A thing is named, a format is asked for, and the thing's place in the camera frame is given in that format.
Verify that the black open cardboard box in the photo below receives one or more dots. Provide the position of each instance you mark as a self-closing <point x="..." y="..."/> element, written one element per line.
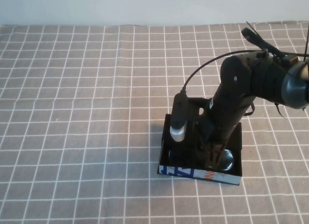
<point x="173" y="169"/>

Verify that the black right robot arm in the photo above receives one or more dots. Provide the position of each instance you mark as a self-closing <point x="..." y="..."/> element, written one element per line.
<point x="263" y="76"/>

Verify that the dark-framed glasses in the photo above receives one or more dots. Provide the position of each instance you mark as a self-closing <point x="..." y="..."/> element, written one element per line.
<point x="228" y="160"/>

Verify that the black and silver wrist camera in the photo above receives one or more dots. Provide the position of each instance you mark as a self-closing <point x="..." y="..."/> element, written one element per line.
<point x="178" y="117"/>

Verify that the gray white-grid tablecloth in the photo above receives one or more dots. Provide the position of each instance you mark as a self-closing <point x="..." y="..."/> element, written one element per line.
<point x="79" y="113"/>

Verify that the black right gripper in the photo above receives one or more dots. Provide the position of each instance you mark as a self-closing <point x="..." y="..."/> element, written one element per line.
<point x="224" y="120"/>

